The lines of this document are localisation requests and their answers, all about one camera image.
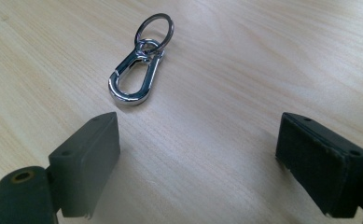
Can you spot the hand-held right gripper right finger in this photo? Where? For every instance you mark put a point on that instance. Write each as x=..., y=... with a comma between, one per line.
x=319, y=168

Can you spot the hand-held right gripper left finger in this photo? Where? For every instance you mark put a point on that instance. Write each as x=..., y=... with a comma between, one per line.
x=82, y=168

